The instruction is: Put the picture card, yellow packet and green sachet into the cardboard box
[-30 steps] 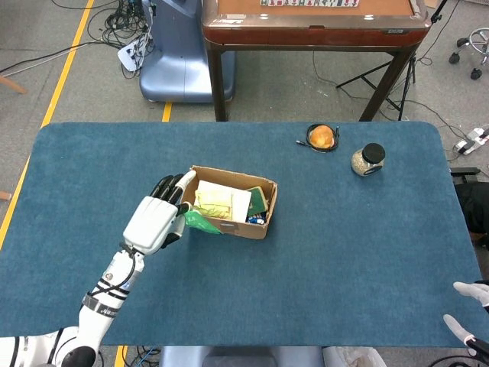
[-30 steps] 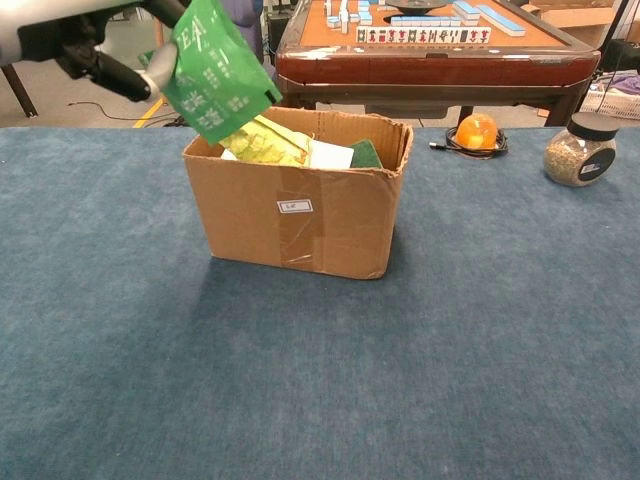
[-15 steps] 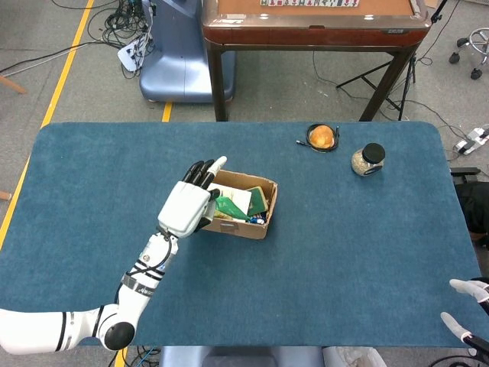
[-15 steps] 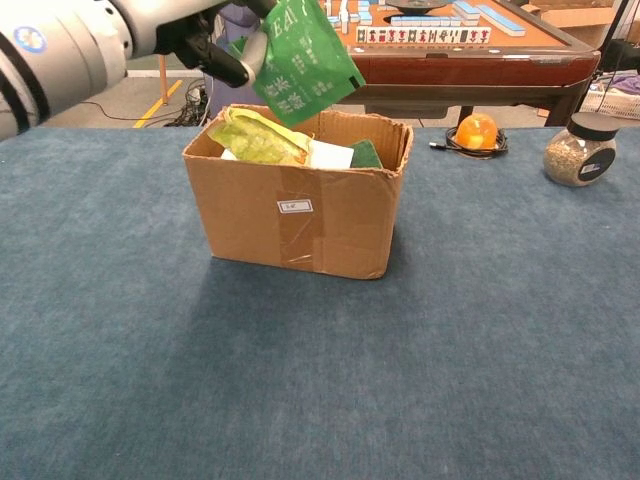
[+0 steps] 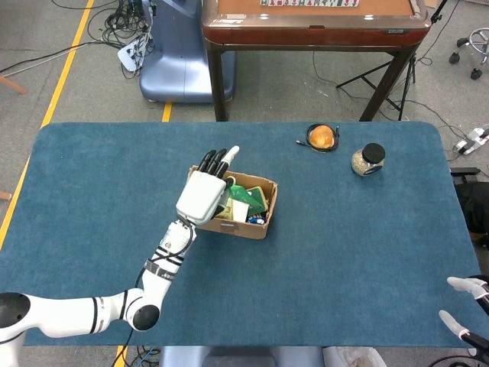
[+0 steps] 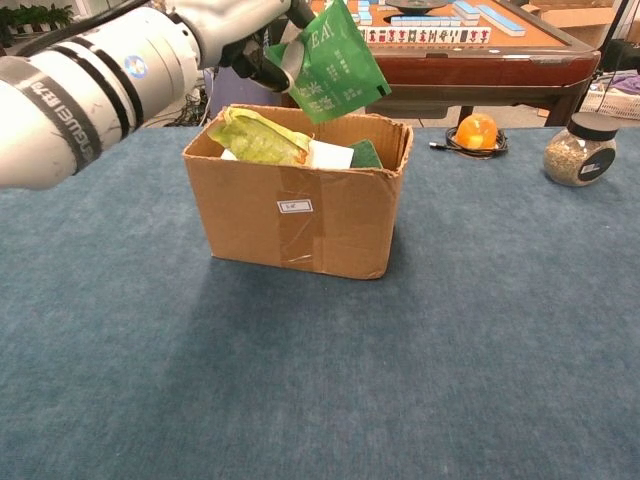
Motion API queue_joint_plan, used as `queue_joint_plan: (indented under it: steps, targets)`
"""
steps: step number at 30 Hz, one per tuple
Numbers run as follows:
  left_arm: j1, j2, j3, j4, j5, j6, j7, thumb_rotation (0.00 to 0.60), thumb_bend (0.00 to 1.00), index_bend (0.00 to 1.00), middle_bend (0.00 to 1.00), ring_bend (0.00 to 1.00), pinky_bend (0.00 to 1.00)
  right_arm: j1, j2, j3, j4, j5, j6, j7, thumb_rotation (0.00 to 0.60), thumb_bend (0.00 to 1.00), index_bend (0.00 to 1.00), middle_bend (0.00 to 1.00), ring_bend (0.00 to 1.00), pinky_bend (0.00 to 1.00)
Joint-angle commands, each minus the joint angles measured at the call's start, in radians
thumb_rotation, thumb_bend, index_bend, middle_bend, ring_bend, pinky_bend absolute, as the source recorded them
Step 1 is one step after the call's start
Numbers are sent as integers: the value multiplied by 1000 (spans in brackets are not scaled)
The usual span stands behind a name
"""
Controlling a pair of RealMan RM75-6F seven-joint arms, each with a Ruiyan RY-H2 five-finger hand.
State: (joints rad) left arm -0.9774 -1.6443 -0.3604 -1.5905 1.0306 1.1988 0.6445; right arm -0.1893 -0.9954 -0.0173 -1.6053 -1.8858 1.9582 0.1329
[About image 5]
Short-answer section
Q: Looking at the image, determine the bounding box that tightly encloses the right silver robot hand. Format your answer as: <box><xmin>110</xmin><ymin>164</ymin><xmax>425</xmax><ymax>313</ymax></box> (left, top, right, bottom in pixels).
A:
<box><xmin>438</xmin><ymin>274</ymin><xmax>489</xmax><ymax>352</ymax></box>

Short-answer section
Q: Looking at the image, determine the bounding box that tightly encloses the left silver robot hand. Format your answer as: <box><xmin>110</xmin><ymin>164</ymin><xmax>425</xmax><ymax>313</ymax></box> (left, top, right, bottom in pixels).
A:
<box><xmin>174</xmin><ymin>145</ymin><xmax>241</xmax><ymax>226</ymax></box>

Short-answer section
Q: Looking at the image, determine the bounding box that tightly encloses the green sachet packet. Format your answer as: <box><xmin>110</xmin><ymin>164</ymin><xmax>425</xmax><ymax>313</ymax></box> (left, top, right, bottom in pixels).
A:
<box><xmin>225</xmin><ymin>184</ymin><xmax>255</xmax><ymax>206</ymax></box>

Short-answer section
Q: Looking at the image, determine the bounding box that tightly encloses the white picture card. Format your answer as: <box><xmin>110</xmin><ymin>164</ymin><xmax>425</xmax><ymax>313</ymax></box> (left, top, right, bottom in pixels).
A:
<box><xmin>231</xmin><ymin>200</ymin><xmax>250</xmax><ymax>222</ymax></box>

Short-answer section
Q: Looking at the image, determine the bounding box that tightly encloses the open cardboard box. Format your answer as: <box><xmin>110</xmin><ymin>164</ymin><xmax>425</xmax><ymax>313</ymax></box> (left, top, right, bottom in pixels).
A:
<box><xmin>186</xmin><ymin>164</ymin><xmax>279</xmax><ymax>241</ymax></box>

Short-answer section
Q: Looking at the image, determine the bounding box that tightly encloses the dark green box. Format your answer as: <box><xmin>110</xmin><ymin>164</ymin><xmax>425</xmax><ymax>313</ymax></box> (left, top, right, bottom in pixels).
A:
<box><xmin>244</xmin><ymin>186</ymin><xmax>268</xmax><ymax>217</ymax></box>

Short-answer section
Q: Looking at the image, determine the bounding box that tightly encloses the blue felt table mat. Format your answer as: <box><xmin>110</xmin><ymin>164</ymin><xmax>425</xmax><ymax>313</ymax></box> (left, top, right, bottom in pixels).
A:
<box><xmin>0</xmin><ymin>121</ymin><xmax>481</xmax><ymax>349</ymax></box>

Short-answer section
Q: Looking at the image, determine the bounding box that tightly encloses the white red power strip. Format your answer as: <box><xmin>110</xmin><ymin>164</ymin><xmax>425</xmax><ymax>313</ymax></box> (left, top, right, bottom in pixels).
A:
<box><xmin>453</xmin><ymin>127</ymin><xmax>489</xmax><ymax>156</ymax></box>

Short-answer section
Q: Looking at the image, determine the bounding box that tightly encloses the white power strip with plugs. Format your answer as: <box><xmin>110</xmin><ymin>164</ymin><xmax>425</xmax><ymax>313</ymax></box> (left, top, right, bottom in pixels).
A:
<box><xmin>117</xmin><ymin>36</ymin><xmax>152</xmax><ymax>73</ymax></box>

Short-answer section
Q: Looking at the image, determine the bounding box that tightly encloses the glass jar black lid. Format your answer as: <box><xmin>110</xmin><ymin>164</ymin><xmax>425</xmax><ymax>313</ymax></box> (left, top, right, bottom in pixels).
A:
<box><xmin>351</xmin><ymin>142</ymin><xmax>386</xmax><ymax>177</ymax></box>

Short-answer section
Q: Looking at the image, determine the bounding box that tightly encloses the grey blue robot torso base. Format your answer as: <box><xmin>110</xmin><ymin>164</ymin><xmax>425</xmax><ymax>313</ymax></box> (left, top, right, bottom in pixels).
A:
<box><xmin>158</xmin><ymin>346</ymin><xmax>325</xmax><ymax>367</ymax></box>

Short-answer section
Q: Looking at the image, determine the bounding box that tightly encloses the brown mahjong table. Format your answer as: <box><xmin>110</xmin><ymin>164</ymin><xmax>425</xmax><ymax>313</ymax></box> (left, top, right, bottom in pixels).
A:
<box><xmin>201</xmin><ymin>0</ymin><xmax>431</xmax><ymax>122</ymax></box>

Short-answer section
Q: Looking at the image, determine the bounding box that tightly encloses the black tripod stand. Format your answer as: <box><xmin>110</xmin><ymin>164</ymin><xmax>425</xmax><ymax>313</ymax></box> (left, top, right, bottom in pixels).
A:
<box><xmin>335</xmin><ymin>0</ymin><xmax>450</xmax><ymax>122</ymax></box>

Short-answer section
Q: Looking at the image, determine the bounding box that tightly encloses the row of face-up mahjong tiles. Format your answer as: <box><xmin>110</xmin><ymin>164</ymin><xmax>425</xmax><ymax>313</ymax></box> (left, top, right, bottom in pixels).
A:
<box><xmin>261</xmin><ymin>0</ymin><xmax>360</xmax><ymax>8</ymax></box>

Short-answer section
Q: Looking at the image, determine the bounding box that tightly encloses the chrome wheeled stool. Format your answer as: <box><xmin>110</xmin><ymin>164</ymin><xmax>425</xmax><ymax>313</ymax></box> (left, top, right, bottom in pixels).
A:
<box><xmin>449</xmin><ymin>27</ymin><xmax>489</xmax><ymax>80</ymax></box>

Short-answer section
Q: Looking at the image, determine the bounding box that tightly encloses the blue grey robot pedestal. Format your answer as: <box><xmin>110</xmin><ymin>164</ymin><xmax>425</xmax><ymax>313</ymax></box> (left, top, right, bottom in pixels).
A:
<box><xmin>139</xmin><ymin>0</ymin><xmax>237</xmax><ymax>103</ymax></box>

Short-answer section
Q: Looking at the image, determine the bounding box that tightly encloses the long black floor cable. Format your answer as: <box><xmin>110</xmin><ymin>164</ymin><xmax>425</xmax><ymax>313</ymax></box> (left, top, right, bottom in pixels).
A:
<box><xmin>312</xmin><ymin>51</ymin><xmax>473</xmax><ymax>141</ymax></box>

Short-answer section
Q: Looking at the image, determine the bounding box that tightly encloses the tangle of black cables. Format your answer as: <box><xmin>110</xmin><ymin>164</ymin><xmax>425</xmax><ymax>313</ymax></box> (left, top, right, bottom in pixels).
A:
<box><xmin>51</xmin><ymin>0</ymin><xmax>154</xmax><ymax>80</ymax></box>

